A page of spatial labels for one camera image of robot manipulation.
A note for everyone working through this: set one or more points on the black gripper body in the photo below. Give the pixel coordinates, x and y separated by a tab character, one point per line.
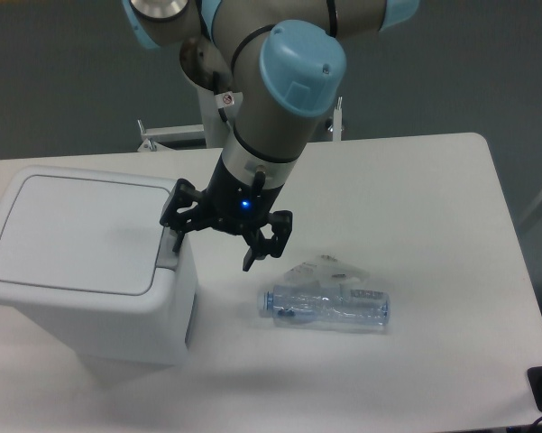
235	207

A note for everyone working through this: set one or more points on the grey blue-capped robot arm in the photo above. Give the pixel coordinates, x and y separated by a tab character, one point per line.
226	23

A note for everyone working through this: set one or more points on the clear plastic wrapper packet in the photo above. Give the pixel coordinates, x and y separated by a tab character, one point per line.
324	271

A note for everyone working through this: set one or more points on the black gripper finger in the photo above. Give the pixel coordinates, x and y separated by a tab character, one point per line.
183	212
267	237

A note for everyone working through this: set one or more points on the clear crushed plastic bottle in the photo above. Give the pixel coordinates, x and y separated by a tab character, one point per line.
349	308

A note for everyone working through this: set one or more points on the white plastic trash can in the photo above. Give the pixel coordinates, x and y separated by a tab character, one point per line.
83	255

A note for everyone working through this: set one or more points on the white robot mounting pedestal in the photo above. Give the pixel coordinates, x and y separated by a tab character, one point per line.
216	113

